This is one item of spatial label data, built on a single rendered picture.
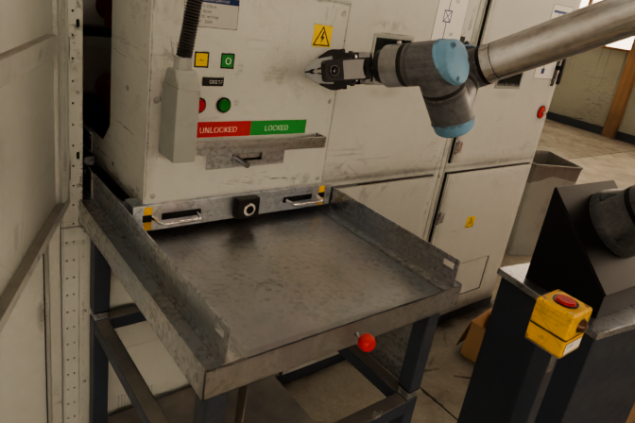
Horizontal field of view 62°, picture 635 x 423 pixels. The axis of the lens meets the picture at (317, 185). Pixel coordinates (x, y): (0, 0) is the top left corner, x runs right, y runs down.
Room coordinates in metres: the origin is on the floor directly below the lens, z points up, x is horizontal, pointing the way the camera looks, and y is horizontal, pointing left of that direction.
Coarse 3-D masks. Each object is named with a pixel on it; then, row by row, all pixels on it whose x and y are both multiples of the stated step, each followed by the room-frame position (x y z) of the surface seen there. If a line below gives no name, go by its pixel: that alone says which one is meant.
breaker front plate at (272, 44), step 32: (160, 0) 1.04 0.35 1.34; (256, 0) 1.17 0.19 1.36; (288, 0) 1.23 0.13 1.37; (320, 0) 1.28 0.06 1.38; (160, 32) 1.04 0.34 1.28; (224, 32) 1.13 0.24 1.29; (256, 32) 1.18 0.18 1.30; (288, 32) 1.23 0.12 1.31; (160, 64) 1.04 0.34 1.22; (192, 64) 1.09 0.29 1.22; (256, 64) 1.19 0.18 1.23; (288, 64) 1.24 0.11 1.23; (160, 96) 1.04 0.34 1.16; (224, 96) 1.14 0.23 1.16; (256, 96) 1.19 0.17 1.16; (288, 96) 1.25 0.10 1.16; (320, 96) 1.31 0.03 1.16; (320, 128) 1.32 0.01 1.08; (160, 160) 1.05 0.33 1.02; (224, 160) 1.15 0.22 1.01; (256, 160) 1.20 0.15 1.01; (288, 160) 1.27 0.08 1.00; (320, 160) 1.33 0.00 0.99; (160, 192) 1.05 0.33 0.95; (192, 192) 1.10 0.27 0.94; (224, 192) 1.15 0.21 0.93
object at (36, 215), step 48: (0, 0) 0.82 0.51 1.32; (48, 0) 1.10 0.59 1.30; (0, 48) 0.81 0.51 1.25; (48, 48) 1.02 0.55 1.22; (0, 96) 0.80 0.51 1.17; (48, 96) 1.08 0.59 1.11; (0, 144) 0.79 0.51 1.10; (48, 144) 1.08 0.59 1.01; (0, 192) 0.77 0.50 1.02; (48, 192) 1.07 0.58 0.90; (0, 240) 0.76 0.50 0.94; (48, 240) 0.95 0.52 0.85; (0, 288) 0.75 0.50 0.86
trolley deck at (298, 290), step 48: (96, 240) 1.05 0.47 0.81; (192, 240) 1.05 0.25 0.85; (240, 240) 1.09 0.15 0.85; (288, 240) 1.13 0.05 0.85; (336, 240) 1.17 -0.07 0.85; (144, 288) 0.83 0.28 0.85; (240, 288) 0.89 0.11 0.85; (288, 288) 0.92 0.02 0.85; (336, 288) 0.95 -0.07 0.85; (384, 288) 0.98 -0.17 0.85; (432, 288) 1.01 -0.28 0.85; (192, 336) 0.72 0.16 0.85; (240, 336) 0.74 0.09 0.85; (288, 336) 0.76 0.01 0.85; (336, 336) 0.81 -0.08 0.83; (192, 384) 0.67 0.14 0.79; (240, 384) 0.69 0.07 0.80
